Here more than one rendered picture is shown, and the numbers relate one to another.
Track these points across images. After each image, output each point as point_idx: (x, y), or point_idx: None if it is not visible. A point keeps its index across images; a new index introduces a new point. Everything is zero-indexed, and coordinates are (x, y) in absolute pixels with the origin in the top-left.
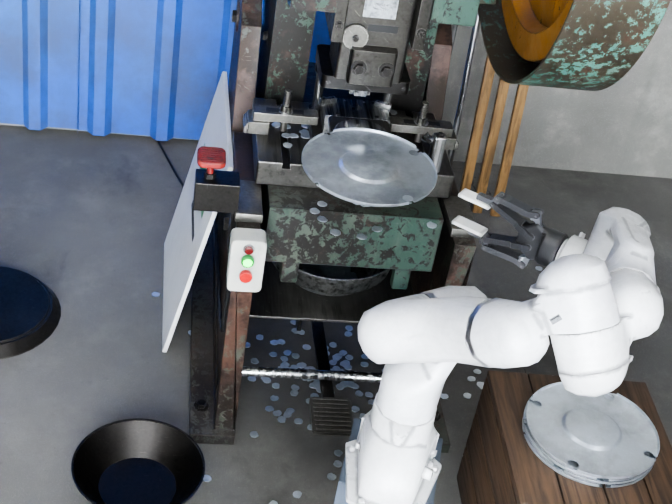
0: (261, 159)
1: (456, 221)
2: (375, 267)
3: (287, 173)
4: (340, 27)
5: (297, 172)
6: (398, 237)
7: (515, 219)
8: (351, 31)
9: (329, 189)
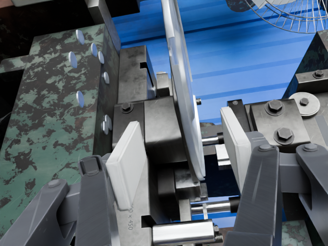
0: (146, 49)
1: (138, 128)
2: (1, 152)
3: (134, 68)
4: (318, 73)
5: (136, 75)
6: (52, 168)
7: (276, 234)
8: (309, 97)
9: None
